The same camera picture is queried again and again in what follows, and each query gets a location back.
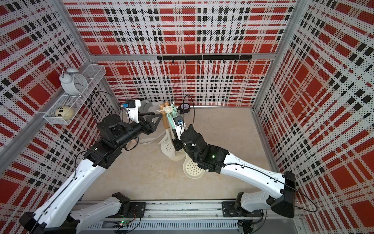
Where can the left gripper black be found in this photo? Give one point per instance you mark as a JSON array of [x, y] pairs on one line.
[[151, 127]]

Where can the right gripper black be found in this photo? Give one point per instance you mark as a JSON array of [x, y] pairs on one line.
[[177, 142]]

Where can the cream utensil rack stand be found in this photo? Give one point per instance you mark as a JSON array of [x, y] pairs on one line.
[[178, 155]]

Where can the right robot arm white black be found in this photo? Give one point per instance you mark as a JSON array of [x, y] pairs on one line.
[[277, 189]]

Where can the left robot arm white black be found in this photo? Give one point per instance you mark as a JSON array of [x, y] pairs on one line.
[[55, 216]]

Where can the grey white plush toy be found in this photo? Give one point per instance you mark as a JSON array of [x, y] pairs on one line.
[[148, 106]]

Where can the small black alarm clock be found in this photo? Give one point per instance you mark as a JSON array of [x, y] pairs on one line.
[[184, 108]]

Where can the cream round face ball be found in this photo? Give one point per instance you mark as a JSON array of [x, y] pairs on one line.
[[65, 112]]

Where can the white alarm clock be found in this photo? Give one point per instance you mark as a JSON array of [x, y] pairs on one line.
[[72, 82]]

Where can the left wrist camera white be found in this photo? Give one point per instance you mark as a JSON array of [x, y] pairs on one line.
[[131, 106]]

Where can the white wire shelf basket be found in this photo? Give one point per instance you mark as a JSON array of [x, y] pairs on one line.
[[94, 73]]

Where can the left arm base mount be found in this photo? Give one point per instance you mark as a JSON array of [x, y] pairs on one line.
[[131, 210]]

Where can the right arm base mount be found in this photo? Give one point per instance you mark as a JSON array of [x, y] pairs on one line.
[[230, 210]]

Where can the black wall hook rail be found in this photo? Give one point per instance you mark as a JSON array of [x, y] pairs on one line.
[[174, 58]]

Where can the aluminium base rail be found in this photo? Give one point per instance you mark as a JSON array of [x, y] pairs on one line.
[[196, 217]]

